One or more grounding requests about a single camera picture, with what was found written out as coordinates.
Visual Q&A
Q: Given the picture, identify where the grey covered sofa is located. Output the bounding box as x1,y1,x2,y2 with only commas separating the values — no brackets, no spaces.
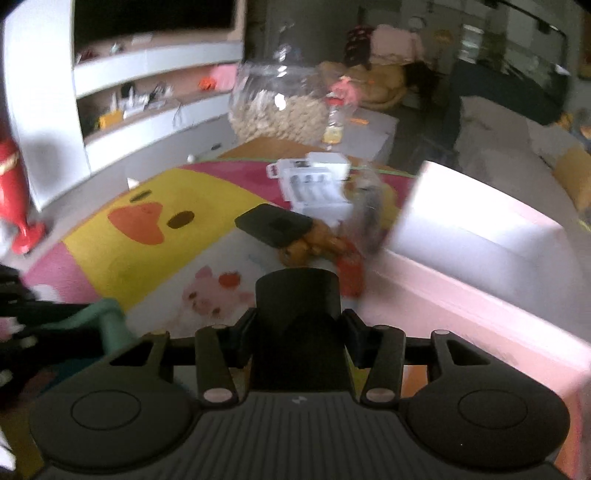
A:
454,96,590,230

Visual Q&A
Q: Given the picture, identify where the red candy packet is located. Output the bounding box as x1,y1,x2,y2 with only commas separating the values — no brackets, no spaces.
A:
335,245,365,298

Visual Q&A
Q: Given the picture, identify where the clear plastic case with label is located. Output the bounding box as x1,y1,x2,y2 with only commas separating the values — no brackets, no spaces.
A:
266,156,351,228

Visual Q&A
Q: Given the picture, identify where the clear bag of dark items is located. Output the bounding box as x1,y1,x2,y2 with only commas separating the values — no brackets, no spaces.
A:
342,168,400,258

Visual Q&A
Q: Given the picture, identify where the white tv shelf unit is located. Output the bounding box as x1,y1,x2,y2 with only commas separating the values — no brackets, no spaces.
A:
1,1,246,209

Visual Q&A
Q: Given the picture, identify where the black square device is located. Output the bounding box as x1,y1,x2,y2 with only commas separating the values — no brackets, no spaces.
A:
235,204,314,249

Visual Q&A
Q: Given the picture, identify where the white square plastic box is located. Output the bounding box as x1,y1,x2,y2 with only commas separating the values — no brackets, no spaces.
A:
305,151,351,181

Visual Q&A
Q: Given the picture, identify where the glass jar of nuts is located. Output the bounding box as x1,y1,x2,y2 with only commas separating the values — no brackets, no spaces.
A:
228,21,329,145

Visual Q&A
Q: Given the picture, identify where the brown bear figurine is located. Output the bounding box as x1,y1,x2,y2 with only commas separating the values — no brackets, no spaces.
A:
279,219,348,268

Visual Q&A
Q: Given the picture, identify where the teal plastic object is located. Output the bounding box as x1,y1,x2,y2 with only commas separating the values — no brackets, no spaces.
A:
35,299,137,362

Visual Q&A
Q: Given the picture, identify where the yellow cushion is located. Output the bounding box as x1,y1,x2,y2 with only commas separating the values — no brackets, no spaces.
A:
553,147,591,213

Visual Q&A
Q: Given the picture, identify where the pink lidded small bottle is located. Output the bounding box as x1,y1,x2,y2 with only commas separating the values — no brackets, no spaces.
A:
322,76,360,150

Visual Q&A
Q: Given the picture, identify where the pink cloth on chair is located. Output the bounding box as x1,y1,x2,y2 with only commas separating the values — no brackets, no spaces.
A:
370,24,425,65

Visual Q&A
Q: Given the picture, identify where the pink white cardboard box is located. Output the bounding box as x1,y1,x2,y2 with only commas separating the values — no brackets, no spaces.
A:
360,162,590,479

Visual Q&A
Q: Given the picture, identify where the yellow plush armchair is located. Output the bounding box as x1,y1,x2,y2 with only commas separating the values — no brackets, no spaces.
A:
318,61,408,111

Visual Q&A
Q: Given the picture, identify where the white low side table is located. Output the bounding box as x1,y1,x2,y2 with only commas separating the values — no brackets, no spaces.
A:
338,108,399,165

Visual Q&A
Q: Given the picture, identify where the colourful cartoon play mat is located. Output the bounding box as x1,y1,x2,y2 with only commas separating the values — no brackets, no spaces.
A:
21,158,417,338

